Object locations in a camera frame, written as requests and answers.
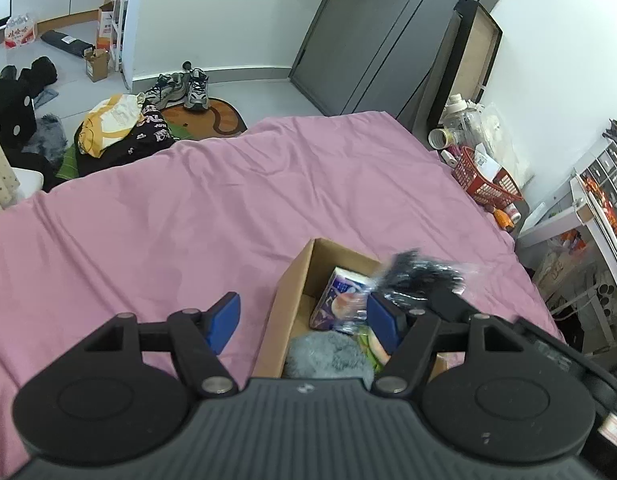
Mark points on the orange bottle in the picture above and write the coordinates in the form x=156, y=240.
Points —
x=502, y=219

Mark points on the pile of clear plastic bags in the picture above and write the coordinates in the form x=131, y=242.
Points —
x=503, y=135

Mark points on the white paper package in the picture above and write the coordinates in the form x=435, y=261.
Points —
x=486, y=162

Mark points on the black printed garment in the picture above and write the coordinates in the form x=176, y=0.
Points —
x=143, y=141

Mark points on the grey-blue plush toy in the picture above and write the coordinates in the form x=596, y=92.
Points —
x=323, y=355

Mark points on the cream dotted panel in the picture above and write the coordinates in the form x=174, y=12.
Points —
x=1, y=175

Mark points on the paper cup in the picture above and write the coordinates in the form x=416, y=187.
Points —
x=442, y=137

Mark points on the yellow white cloth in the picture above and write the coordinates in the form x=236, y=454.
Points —
x=113, y=120

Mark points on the black framed board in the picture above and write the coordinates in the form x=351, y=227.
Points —
x=476, y=50

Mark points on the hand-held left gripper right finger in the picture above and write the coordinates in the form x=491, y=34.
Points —
x=384, y=321

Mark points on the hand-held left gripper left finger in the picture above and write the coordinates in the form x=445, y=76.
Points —
x=223, y=322

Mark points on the red plastic basket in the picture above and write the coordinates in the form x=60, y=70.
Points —
x=481, y=186

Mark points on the black white-dotted cushion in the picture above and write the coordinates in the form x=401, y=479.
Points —
x=11, y=115

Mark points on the black clothing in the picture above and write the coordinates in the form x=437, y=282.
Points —
x=38, y=72

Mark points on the small cardboard box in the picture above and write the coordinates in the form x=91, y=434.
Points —
x=97, y=66

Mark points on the black flat bag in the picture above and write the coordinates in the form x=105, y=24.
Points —
x=66, y=42

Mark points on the orange white carton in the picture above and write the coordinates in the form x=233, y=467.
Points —
x=106, y=27

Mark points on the brown floor mat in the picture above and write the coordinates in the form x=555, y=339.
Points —
x=223, y=120

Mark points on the small white pink bottle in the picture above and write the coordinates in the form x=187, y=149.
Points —
x=513, y=211

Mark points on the white shelf rack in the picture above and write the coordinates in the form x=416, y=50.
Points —
x=126, y=20

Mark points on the grey drawer organizer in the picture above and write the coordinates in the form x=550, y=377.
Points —
x=605, y=165

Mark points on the grey door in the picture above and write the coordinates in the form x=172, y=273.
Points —
x=368, y=35

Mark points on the pink bed sheet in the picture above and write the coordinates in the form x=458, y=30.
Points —
x=188, y=210

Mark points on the white capped bottle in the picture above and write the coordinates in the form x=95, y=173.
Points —
x=456, y=110

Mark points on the white tote bag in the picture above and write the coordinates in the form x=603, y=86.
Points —
x=550, y=272

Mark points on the grey fur item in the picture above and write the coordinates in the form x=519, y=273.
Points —
x=46, y=132

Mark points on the grey sneaker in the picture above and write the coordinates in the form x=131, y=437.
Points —
x=163, y=91
x=197, y=89

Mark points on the white desk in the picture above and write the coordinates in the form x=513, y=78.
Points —
x=553, y=217

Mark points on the green peach packet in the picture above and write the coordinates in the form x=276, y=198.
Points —
x=371, y=347

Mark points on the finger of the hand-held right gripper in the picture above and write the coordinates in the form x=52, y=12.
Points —
x=451, y=305

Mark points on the blue tissue packet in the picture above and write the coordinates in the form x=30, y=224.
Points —
x=338, y=295

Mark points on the black item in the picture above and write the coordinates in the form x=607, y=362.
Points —
x=413, y=270

